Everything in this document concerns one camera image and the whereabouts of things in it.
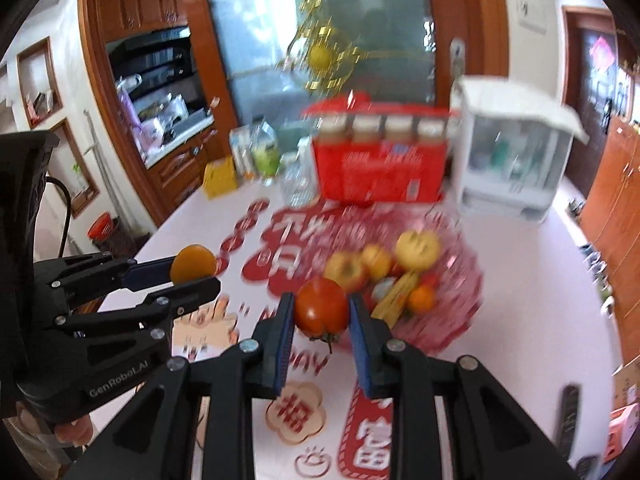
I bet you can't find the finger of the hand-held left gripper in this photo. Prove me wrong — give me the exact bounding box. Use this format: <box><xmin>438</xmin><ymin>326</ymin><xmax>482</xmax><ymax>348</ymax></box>
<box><xmin>34</xmin><ymin>253</ymin><xmax>177</xmax><ymax>307</ymax></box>
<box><xmin>54</xmin><ymin>275</ymin><xmax>222</xmax><ymax>342</ymax></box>

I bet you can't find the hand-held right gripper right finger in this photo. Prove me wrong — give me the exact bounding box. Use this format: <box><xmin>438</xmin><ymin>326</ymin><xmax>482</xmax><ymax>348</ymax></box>
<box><xmin>348</xmin><ymin>293</ymin><xmax>577</xmax><ymax>480</ymax></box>

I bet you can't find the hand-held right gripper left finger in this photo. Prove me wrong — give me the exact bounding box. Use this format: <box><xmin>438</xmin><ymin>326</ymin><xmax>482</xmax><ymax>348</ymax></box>
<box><xmin>65</xmin><ymin>292</ymin><xmax>296</xmax><ymax>480</ymax></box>

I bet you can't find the small orange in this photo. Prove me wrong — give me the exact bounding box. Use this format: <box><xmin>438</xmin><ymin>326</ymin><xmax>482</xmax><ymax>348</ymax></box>
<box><xmin>169</xmin><ymin>244</ymin><xmax>219</xmax><ymax>286</ymax></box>

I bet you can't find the red tomato with stem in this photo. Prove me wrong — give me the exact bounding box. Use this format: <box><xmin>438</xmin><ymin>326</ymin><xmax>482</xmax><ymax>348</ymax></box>
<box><xmin>293</xmin><ymin>277</ymin><xmax>351</xmax><ymax>356</ymax></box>

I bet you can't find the pink glass fruit plate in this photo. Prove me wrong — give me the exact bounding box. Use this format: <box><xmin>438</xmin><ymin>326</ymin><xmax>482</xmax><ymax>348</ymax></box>
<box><xmin>300</xmin><ymin>209</ymin><xmax>486</xmax><ymax>357</ymax></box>

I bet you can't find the person's left hand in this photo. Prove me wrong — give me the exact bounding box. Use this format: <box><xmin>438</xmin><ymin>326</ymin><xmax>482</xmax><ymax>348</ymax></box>
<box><xmin>15</xmin><ymin>400</ymin><xmax>96</xmax><ymax>447</ymax></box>

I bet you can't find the red plastic basket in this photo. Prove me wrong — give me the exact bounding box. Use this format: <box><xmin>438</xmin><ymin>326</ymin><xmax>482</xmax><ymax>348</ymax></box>
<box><xmin>87</xmin><ymin>211</ymin><xmax>119</xmax><ymax>241</ymax></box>

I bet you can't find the orange tangerine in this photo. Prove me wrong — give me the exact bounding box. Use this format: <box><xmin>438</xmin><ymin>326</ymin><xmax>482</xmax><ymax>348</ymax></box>
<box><xmin>407</xmin><ymin>284</ymin><xmax>439</xmax><ymax>315</ymax></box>

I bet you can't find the brown wooden cabinet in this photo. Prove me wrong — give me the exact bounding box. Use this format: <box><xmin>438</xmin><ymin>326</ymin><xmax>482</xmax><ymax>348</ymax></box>
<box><xmin>77</xmin><ymin>0</ymin><xmax>242</xmax><ymax>242</ymax></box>

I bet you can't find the yellow box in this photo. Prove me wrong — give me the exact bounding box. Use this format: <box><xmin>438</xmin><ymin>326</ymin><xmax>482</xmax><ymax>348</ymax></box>
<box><xmin>202</xmin><ymin>156</ymin><xmax>240</xmax><ymax>199</ymax></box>

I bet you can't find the clear drinking glass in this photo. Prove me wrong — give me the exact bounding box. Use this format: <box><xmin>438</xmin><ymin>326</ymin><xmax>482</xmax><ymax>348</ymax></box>
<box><xmin>279</xmin><ymin>152</ymin><xmax>319</xmax><ymax>206</ymax></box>

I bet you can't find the bottle with green label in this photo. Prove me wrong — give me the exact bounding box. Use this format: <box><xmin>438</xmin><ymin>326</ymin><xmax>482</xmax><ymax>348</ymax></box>
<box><xmin>249</xmin><ymin>117</ymin><xmax>281</xmax><ymax>184</ymax></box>

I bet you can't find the printed red and white tablecloth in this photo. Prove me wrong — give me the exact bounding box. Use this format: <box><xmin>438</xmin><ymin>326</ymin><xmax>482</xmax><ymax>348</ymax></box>
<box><xmin>95</xmin><ymin>175</ymin><xmax>622</xmax><ymax>480</ymax></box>

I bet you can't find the red paper cup package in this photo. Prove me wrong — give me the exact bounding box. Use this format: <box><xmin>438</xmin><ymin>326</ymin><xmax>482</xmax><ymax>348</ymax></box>
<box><xmin>302</xmin><ymin>92</ymin><xmax>451</xmax><ymax>206</ymax></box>

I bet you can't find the black remote control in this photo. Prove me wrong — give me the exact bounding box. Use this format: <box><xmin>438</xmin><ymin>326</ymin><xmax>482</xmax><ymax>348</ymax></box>
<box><xmin>554</xmin><ymin>383</ymin><xmax>581</xmax><ymax>457</ymax></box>

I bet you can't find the white countertop cabinet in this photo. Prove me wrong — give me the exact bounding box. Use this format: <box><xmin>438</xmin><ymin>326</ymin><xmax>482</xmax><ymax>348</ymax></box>
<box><xmin>452</xmin><ymin>74</ymin><xmax>591</xmax><ymax>224</ymax></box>

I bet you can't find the gold hanging ornament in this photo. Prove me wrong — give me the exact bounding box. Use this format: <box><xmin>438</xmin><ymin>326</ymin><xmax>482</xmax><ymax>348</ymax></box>
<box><xmin>279</xmin><ymin>0</ymin><xmax>367</xmax><ymax>94</ymax></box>

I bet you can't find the wooden wardrobe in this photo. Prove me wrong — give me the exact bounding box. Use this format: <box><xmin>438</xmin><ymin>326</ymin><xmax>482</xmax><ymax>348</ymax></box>
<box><xmin>579</xmin><ymin>114</ymin><xmax>640</xmax><ymax>302</ymax></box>

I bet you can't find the brown wooden door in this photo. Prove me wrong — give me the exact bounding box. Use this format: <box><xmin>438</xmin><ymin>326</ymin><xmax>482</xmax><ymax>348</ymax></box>
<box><xmin>562</xmin><ymin>5</ymin><xmax>622</xmax><ymax>197</ymax></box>

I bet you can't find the black cable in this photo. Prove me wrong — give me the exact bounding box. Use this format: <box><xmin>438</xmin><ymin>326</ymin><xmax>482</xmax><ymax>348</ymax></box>
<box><xmin>45</xmin><ymin>177</ymin><xmax>72</xmax><ymax>259</ymax></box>

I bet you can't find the wooden framed wall niche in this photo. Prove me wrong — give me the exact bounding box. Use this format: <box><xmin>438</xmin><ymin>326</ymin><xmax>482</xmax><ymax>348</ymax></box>
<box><xmin>49</xmin><ymin>118</ymin><xmax>101</xmax><ymax>219</ymax></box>
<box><xmin>16</xmin><ymin>37</ymin><xmax>65</xmax><ymax>129</ymax></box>

